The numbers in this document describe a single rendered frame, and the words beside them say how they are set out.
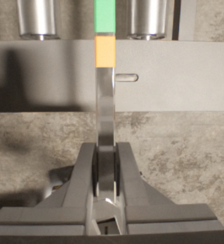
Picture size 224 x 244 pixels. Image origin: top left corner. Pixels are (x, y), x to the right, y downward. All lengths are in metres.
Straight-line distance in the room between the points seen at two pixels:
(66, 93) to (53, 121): 1.28
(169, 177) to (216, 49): 1.57
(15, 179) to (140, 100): 1.72
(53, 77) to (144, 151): 1.40
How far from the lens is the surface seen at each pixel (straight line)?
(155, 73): 0.24
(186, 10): 0.69
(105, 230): 1.50
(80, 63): 0.23
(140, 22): 0.51
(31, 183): 1.85
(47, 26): 0.53
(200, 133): 1.69
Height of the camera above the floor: 1.40
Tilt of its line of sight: 74 degrees down
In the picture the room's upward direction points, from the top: 174 degrees clockwise
